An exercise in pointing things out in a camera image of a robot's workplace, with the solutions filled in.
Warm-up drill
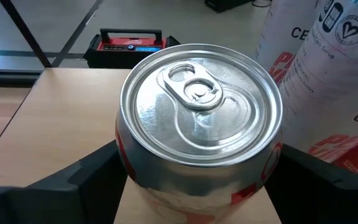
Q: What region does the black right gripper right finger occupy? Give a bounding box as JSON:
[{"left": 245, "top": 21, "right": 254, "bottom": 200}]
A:
[{"left": 264, "top": 143, "right": 358, "bottom": 224}]

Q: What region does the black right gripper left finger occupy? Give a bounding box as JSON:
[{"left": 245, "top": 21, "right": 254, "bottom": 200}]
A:
[{"left": 0, "top": 139, "right": 129, "bottom": 224}]

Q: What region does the white Celsius can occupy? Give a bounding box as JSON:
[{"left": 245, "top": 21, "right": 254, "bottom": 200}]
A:
[
  {"left": 278, "top": 0, "right": 358, "bottom": 164},
  {"left": 253, "top": 0, "right": 318, "bottom": 85}
]

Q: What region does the silver Diet Coke can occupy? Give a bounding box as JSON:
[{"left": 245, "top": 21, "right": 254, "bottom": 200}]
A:
[{"left": 115, "top": 43, "right": 284, "bottom": 224}]

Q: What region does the red and black toolbox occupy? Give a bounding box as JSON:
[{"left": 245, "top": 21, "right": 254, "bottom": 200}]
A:
[{"left": 83, "top": 28, "right": 181, "bottom": 70}]

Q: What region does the black floor box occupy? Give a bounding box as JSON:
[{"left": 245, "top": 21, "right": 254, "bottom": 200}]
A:
[{"left": 204, "top": 0, "right": 254, "bottom": 13}]

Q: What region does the black metal rack frame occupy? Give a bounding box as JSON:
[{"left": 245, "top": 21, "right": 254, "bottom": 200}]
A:
[{"left": 0, "top": 0, "right": 282, "bottom": 224}]

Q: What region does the black table rig frame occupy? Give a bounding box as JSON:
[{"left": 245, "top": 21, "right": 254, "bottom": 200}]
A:
[{"left": 0, "top": 68, "right": 45, "bottom": 88}]

